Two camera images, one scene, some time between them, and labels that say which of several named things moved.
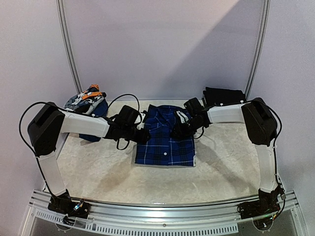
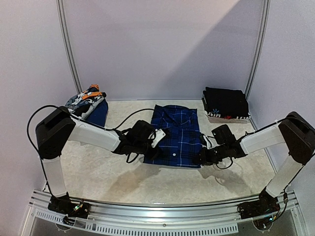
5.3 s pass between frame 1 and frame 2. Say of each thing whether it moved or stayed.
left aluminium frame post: stayed
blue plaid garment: moved
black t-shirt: stayed
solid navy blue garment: stayed
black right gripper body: moved
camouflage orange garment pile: stayed
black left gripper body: moved
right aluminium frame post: stayed
